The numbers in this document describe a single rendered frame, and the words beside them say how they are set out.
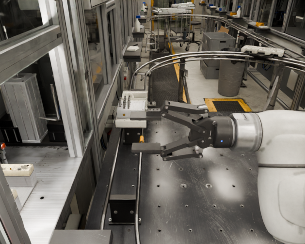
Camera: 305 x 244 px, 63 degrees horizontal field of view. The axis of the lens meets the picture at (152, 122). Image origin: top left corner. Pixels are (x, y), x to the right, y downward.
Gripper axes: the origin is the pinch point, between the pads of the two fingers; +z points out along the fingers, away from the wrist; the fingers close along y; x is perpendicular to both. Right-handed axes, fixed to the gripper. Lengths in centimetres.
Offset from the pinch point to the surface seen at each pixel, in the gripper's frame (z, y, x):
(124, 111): 10, -20, -51
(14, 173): 35.9, -15.7, -3.5
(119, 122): 13, -25, -49
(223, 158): -37, -44, -48
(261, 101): -153, -112, -260
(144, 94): 2, -25, -82
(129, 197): 5.2, -31.4, -9.8
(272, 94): -116, -62, -168
